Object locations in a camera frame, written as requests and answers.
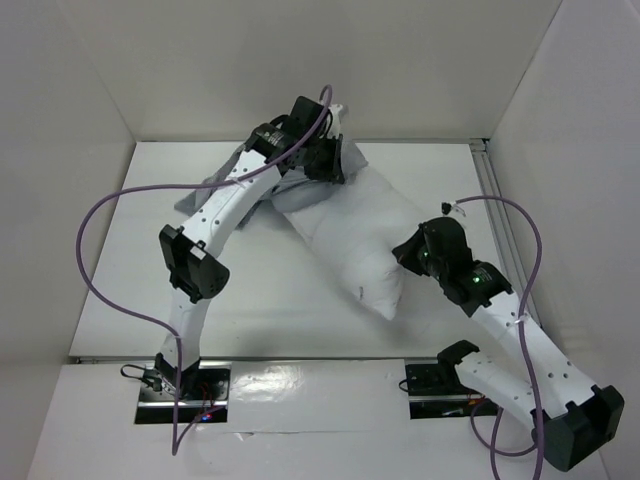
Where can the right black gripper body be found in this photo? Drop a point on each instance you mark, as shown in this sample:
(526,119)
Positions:
(410,248)

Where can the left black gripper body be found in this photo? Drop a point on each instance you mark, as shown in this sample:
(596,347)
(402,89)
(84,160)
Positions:
(322,156)

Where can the grey pillowcase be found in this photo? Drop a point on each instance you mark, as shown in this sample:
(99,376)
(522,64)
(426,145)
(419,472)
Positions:
(293,192)

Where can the white pillow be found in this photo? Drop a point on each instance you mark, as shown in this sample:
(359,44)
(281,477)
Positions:
(353,233)

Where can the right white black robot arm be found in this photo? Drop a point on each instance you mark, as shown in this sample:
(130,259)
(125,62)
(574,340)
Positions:
(566,411)

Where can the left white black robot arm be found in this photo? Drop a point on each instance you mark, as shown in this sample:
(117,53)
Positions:
(191,251)

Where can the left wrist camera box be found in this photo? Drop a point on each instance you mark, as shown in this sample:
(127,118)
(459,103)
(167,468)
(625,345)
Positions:
(336,119)

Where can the aluminium rail frame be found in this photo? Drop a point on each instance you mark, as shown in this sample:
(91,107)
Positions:
(499,217)

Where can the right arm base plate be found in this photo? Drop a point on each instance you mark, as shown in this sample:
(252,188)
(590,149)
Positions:
(435,392)

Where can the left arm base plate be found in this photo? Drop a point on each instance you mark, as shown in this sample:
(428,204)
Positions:
(204,395)

